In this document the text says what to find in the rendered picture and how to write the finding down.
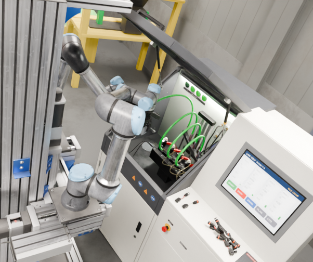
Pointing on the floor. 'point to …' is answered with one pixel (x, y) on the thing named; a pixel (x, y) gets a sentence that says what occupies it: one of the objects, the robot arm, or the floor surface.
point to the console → (212, 171)
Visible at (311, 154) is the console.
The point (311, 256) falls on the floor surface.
